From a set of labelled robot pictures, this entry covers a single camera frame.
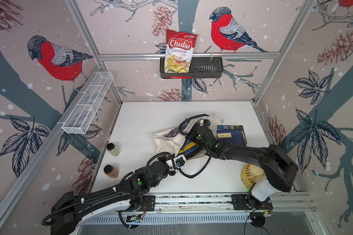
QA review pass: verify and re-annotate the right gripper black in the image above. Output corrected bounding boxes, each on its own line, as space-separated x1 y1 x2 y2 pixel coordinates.
185 129 209 153

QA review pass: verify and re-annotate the cream canvas tote bag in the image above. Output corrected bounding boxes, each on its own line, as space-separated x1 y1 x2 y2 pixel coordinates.
154 114 218 157

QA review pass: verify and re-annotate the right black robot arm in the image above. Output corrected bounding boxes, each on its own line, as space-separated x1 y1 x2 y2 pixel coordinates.
187 126 299 209

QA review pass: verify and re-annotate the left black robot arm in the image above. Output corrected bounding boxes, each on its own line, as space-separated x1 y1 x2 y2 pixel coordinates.
41 152 186 235

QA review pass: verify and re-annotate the Chuba cassava chips bag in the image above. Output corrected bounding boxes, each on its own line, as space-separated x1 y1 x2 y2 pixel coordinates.
164 29 198 73

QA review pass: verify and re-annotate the yellow bamboo steamer basket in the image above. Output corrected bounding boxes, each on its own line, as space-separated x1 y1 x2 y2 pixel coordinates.
241 164 266 190

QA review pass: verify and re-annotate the brown spice jar black lid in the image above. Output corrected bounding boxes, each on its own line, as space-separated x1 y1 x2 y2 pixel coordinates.
104 164 119 178

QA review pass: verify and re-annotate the clear spice jar black lid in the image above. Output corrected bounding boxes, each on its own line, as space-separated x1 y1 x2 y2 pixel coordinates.
106 143 120 157

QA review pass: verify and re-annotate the circuit board under left base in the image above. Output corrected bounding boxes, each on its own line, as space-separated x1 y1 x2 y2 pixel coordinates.
125 214 143 225

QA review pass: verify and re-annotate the circuit board under base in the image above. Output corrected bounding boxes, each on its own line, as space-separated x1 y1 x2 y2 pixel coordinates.
125 214 143 225
252 211 275 218

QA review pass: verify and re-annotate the circuit board under right base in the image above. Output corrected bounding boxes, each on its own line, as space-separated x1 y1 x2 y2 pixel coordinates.
252 211 275 218

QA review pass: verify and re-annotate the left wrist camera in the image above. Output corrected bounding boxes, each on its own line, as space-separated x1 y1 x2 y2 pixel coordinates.
175 155 186 168

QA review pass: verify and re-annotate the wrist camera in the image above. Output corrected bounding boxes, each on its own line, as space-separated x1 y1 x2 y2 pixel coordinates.
203 119 211 126
175 155 186 168

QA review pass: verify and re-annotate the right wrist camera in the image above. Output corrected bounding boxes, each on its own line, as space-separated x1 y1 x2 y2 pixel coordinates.
203 119 211 126

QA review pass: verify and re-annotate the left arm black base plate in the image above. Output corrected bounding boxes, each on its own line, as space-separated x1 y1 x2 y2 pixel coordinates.
142 195 156 212

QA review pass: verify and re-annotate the black wire wall basket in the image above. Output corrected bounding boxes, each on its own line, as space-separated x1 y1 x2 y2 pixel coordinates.
159 57 224 79

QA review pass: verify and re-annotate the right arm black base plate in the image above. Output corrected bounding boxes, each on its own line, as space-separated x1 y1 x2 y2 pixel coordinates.
231 194 273 211

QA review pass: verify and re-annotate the horizontal aluminium rail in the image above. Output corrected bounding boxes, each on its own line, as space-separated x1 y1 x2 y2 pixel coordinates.
98 52 281 62

